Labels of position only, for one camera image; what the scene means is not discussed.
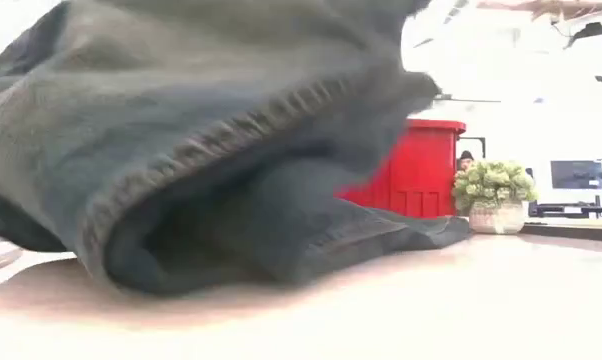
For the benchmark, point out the dark computer monitor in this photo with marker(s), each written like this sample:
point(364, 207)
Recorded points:
point(576, 175)

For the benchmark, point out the dark navy jeans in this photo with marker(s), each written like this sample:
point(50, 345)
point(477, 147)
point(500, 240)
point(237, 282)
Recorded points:
point(181, 125)

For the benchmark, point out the red plastic laundry bin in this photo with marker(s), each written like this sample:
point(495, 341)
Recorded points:
point(416, 170)

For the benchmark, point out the person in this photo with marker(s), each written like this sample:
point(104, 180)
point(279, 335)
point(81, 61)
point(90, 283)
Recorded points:
point(465, 161)

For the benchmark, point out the green artificial plant in pot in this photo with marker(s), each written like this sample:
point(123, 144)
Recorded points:
point(496, 192)

